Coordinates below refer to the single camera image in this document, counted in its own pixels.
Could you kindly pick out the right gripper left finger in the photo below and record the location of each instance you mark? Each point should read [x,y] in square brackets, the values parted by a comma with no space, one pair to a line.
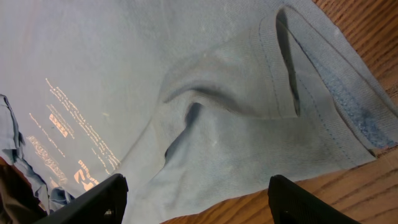
[104,203]

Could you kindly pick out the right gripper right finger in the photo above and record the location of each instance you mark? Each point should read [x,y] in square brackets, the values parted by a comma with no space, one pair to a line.
[291,204]

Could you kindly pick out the light blue printed t-shirt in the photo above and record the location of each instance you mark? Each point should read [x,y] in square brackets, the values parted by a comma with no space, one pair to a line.
[194,102]

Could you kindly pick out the black folded shirt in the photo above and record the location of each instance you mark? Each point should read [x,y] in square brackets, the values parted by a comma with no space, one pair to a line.
[18,204]

